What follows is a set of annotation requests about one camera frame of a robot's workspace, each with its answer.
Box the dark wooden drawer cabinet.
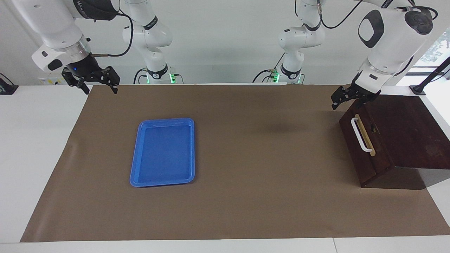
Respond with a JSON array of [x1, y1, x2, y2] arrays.
[[361, 94, 450, 190]]

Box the wooden drawer with white handle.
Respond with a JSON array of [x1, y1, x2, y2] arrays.
[[339, 98, 396, 188]]

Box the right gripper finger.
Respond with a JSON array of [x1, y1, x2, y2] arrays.
[[62, 69, 90, 95], [99, 66, 121, 94]]

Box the white wall power outlet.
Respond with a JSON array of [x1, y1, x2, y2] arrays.
[[39, 76, 67, 85]]

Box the brown paper table mat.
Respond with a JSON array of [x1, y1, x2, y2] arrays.
[[20, 84, 450, 243]]

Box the black table clamp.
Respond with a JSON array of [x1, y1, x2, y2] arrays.
[[0, 73, 19, 95]]

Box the blue plastic tray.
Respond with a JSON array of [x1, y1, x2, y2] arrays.
[[129, 118, 195, 187]]

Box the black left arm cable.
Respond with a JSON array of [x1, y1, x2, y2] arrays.
[[314, 0, 438, 76]]

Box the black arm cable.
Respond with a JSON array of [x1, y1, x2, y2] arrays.
[[91, 10, 134, 58], [314, 0, 438, 76]]

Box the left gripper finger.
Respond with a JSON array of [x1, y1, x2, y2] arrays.
[[355, 93, 381, 109], [331, 86, 355, 110]]

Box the black camera stand clamp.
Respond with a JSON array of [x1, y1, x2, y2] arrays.
[[410, 56, 450, 96]]

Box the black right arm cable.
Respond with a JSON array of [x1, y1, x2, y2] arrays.
[[91, 10, 134, 58]]

